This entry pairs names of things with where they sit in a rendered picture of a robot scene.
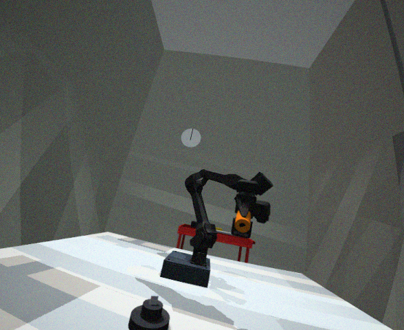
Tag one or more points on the orange knob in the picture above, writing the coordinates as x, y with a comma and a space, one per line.
242, 224

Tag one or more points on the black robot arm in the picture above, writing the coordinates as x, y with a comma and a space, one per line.
206, 234

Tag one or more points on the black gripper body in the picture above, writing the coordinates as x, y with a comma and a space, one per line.
248, 188

